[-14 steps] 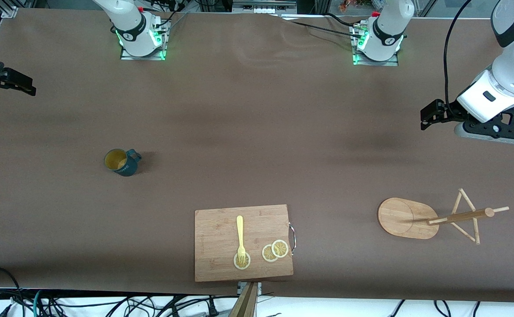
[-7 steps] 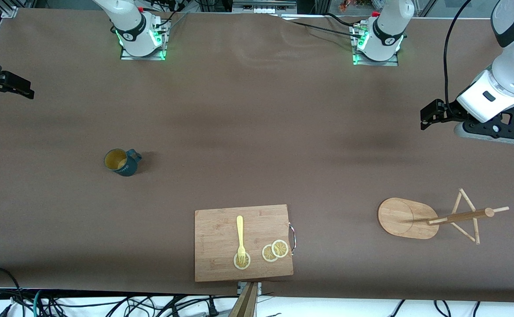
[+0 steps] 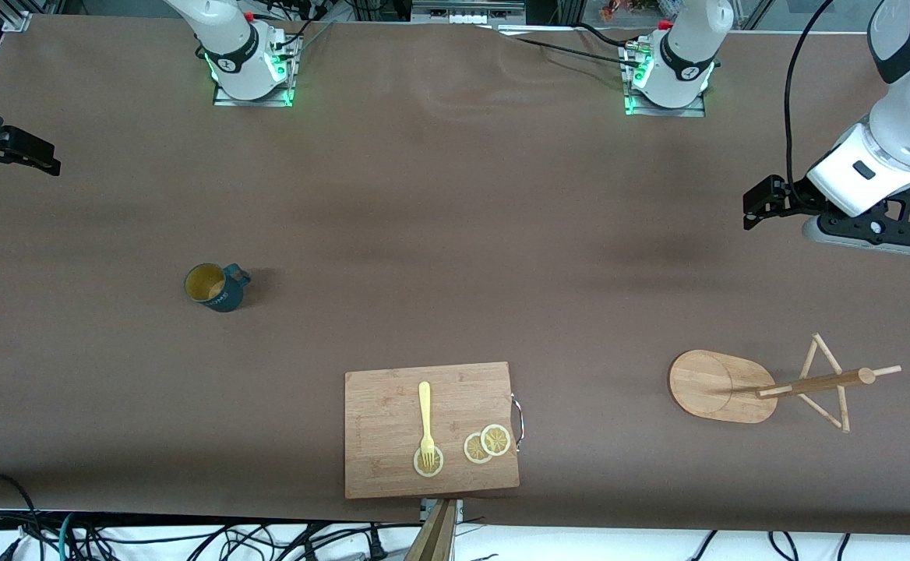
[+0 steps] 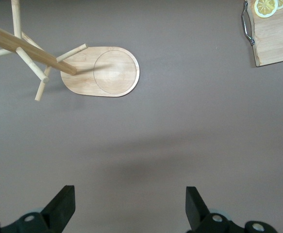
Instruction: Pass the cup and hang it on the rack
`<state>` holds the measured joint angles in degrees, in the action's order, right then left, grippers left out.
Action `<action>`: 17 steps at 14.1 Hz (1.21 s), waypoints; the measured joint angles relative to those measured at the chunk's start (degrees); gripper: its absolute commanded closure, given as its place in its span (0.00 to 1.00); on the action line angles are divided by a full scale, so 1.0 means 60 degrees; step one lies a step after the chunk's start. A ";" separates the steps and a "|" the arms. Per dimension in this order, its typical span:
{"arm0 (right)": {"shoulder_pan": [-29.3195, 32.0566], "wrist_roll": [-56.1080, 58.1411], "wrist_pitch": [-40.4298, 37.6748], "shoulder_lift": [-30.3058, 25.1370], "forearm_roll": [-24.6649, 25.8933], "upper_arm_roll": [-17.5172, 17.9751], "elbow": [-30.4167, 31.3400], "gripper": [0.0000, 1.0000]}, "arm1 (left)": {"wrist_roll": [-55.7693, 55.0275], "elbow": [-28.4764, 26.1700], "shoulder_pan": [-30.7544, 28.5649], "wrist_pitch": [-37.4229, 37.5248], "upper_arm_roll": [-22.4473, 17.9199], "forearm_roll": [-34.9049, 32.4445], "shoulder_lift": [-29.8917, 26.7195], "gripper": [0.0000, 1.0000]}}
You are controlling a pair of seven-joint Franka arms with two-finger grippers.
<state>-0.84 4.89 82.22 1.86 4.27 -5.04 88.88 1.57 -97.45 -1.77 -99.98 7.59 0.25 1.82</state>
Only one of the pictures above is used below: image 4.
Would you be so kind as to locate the bamboo cutting board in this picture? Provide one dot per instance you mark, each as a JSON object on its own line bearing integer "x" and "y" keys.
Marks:
{"x": 274, "y": 38}

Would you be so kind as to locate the lemon slice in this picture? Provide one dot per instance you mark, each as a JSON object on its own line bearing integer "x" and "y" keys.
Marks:
{"x": 282, "y": 3}
{"x": 265, "y": 8}

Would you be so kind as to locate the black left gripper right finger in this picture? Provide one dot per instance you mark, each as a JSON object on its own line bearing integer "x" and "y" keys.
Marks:
{"x": 197, "y": 211}

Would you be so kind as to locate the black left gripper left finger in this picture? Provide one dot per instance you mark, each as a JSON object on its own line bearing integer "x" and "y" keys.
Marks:
{"x": 56, "y": 211}

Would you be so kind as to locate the wooden cup rack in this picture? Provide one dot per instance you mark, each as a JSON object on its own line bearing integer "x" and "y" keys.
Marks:
{"x": 112, "y": 70}

